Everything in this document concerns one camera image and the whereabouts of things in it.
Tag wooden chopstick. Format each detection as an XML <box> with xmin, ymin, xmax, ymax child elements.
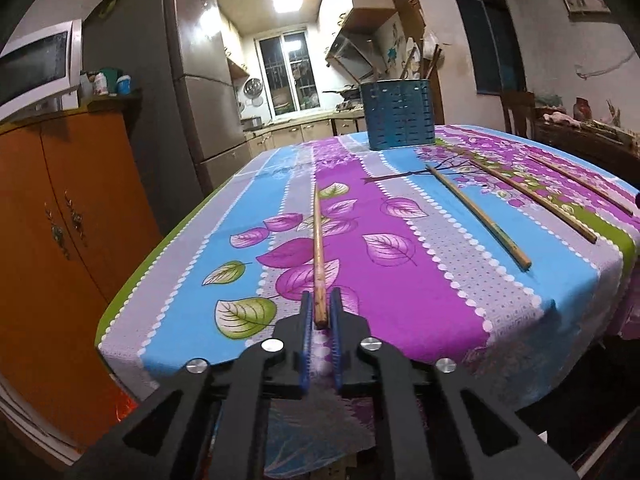
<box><xmin>426</xmin><ymin>166</ymin><xmax>532</xmax><ymax>272</ymax></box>
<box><xmin>312</xmin><ymin>185</ymin><xmax>329</xmax><ymax>330</ymax></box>
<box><xmin>527</xmin><ymin>154</ymin><xmax>636</xmax><ymax>217</ymax></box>
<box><xmin>451</xmin><ymin>148</ymin><xmax>598</xmax><ymax>244</ymax></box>

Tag kitchen counter cabinets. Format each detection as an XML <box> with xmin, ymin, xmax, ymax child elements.
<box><xmin>245</xmin><ymin>108</ymin><xmax>367</xmax><ymax>157</ymax></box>

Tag kitchen window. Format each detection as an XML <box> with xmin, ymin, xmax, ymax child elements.
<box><xmin>257</xmin><ymin>30</ymin><xmax>320</xmax><ymax>117</ymax></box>

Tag colourful floral tablecloth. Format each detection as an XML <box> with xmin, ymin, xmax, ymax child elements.
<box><xmin>96</xmin><ymin>125</ymin><xmax>639</xmax><ymax>407</ymax></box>

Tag orange wooden cabinet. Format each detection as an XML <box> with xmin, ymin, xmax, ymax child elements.
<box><xmin>1</xmin><ymin>98</ymin><xmax>160</xmax><ymax>448</ymax></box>

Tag blue perforated utensil basket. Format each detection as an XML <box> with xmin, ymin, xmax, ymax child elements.
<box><xmin>360</xmin><ymin>79</ymin><xmax>435</xmax><ymax>151</ymax></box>

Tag black wok on stove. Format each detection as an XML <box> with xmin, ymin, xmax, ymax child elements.
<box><xmin>323</xmin><ymin>86</ymin><xmax>361</xmax><ymax>101</ymax></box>

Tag dark wooden chair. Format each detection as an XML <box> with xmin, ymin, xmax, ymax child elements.
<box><xmin>500</xmin><ymin>90</ymin><xmax>536</xmax><ymax>140</ymax></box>

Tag dark wooden side table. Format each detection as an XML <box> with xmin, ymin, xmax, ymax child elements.
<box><xmin>534</xmin><ymin>122</ymin><xmax>640</xmax><ymax>188</ymax></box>

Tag blue lidded jar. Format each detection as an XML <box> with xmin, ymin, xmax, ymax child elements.
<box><xmin>116</xmin><ymin>75</ymin><xmax>131</xmax><ymax>96</ymax></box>

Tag dark window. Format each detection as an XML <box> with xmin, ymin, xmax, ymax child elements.
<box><xmin>456</xmin><ymin>0</ymin><xmax>526</xmax><ymax>96</ymax></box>

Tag white bottle on cabinet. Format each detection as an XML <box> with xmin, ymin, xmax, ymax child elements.
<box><xmin>93</xmin><ymin>72</ymin><xmax>110</xmax><ymax>96</ymax></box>

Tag range hood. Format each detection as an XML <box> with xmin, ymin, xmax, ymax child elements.
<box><xmin>326</xmin><ymin>30</ymin><xmax>386</xmax><ymax>84</ymax></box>

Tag green container on cabinet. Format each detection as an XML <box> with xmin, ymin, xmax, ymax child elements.
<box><xmin>100</xmin><ymin>67</ymin><xmax>122</xmax><ymax>94</ymax></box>

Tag grey refrigerator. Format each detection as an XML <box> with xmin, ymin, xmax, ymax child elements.
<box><xmin>82</xmin><ymin>0</ymin><xmax>250</xmax><ymax>233</ymax></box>

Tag white microwave oven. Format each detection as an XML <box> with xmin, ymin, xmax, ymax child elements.
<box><xmin>1</xmin><ymin>20</ymin><xmax>82</xmax><ymax>120</ymax></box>

